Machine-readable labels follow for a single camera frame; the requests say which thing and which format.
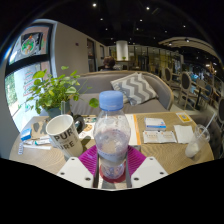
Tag clear plastic cup with straw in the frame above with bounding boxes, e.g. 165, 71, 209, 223
184, 111, 218, 159

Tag white blue card pack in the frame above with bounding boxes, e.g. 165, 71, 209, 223
144, 117, 167, 131

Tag grey white chevron cushion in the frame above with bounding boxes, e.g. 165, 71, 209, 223
110, 72, 160, 107

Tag white paper napkin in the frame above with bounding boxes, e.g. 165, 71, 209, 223
173, 124, 195, 145

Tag group of dining chairs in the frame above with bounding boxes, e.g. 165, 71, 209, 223
161, 66, 224, 134

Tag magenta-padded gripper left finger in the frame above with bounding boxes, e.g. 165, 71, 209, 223
56, 144, 101, 190

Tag white printed menu booklet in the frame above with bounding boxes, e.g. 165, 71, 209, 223
79, 114, 143, 147

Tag colourful window poster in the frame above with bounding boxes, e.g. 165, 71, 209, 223
8, 26, 51, 65

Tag yellow table sticker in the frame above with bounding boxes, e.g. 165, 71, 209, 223
175, 112, 193, 124

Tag grey upholstered sofa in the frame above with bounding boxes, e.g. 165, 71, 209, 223
68, 70, 175, 117

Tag white tube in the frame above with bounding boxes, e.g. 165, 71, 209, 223
23, 138, 52, 147

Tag small blue white box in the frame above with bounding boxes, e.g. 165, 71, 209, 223
20, 127, 33, 142

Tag white paper packets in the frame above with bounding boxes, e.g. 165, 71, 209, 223
142, 130, 178, 144

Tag group of ceiling lights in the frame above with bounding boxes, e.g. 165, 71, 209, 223
89, 1, 214, 68

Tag clear water bottle blue cap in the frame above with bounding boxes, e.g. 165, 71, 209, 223
93, 90, 132, 180

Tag person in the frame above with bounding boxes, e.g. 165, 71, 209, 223
99, 55, 117, 72

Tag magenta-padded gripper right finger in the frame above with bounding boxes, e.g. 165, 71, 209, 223
125, 145, 170, 190

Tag white printed paper cup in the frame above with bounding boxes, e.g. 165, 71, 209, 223
45, 114, 84, 159

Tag potted green leafy plant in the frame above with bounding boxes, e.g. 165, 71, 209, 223
24, 65, 100, 119

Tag blister pill pack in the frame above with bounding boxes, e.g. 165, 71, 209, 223
17, 141, 26, 156

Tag brown cardboard mat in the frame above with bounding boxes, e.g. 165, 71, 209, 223
31, 119, 51, 140

